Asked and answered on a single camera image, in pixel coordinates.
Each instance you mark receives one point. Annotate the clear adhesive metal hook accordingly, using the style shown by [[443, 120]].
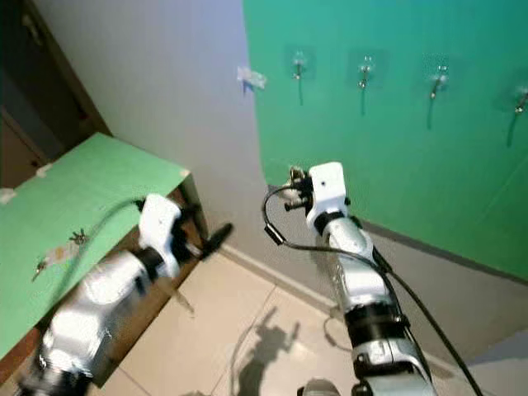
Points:
[[299, 64], [437, 82], [365, 70], [520, 101]]

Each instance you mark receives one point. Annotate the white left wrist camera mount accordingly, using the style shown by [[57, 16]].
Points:
[[161, 229]]

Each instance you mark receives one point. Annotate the dark wooden door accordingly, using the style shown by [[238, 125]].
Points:
[[33, 82]]

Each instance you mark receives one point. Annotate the clear crumpled tape piece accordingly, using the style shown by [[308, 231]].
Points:
[[252, 78]]

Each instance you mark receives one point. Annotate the keys with white card tag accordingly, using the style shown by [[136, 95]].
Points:
[[59, 252]]

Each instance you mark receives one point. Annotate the green table cover sheet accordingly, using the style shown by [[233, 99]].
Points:
[[99, 181]]

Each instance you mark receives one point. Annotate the small beige corner tape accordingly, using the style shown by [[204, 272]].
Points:
[[183, 172]]

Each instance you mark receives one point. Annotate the grey right robot leg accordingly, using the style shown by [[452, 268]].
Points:
[[318, 388]]

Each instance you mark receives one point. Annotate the white masking tape piece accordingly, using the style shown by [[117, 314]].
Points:
[[41, 169], [7, 196]]

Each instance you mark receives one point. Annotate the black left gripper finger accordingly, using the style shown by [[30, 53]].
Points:
[[219, 239], [193, 211]]

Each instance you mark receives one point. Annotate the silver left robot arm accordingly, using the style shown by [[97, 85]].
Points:
[[99, 313]]

